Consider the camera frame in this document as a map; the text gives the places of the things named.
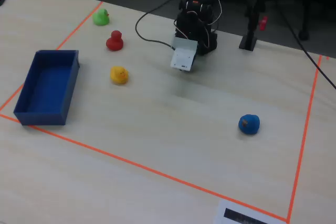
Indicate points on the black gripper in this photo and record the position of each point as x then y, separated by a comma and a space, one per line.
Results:
193, 64

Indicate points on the red rubber duck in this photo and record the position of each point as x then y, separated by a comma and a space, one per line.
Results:
114, 43

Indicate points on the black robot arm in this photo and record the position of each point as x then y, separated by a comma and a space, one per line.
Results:
207, 44

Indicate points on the yellow rubber duck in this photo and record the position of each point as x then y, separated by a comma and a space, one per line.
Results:
118, 75

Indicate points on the green rubber duck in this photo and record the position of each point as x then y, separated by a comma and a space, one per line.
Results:
99, 19

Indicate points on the blue rubber duck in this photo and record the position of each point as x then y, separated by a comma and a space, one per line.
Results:
249, 125

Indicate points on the blue rectangular plastic box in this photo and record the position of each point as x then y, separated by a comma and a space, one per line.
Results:
47, 87

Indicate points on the red clamp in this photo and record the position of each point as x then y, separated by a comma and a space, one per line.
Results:
263, 23

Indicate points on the orange tape line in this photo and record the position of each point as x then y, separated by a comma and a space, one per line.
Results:
157, 172
305, 129
78, 26

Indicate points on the black office chair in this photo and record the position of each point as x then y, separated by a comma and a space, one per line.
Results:
304, 35

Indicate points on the white paper label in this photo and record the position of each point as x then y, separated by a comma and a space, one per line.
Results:
220, 213

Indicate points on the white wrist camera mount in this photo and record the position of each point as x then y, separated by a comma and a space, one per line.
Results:
182, 57

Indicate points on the black camera stand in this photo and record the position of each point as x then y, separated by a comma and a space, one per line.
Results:
248, 43

